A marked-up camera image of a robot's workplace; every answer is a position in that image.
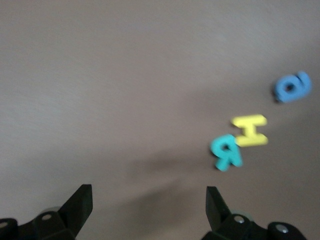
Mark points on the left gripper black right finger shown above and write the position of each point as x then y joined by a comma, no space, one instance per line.
217,215

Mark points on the blue foam lowercase a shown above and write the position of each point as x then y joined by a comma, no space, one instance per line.
301,87

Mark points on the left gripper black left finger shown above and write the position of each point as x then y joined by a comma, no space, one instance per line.
75,212

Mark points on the teal foam letter R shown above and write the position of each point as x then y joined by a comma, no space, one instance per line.
220,147

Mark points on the yellow foam letter H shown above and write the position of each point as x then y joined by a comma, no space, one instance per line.
250,131

